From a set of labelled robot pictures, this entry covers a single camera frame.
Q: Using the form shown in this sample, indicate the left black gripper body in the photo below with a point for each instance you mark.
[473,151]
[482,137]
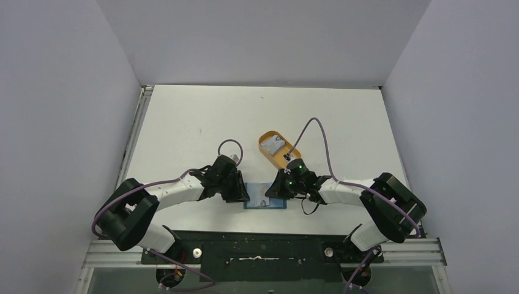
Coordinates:
[227,188]

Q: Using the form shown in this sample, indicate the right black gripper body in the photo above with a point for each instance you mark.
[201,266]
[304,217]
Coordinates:
[278,185]

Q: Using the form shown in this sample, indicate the blue leather card holder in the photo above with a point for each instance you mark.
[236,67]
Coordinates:
[275,203]

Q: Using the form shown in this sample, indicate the yellow oval tray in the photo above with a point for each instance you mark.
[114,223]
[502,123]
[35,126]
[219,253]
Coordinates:
[281,158]

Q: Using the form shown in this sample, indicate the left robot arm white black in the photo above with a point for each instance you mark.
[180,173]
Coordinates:
[126,217]

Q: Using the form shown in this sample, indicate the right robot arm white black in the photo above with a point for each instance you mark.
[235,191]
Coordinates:
[393,209]

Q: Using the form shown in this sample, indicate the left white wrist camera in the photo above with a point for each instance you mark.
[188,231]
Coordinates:
[233,156]

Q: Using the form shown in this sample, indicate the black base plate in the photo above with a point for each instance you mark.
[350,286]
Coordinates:
[264,257]

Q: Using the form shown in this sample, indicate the aluminium frame rail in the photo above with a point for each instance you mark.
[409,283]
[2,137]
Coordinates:
[86,273]

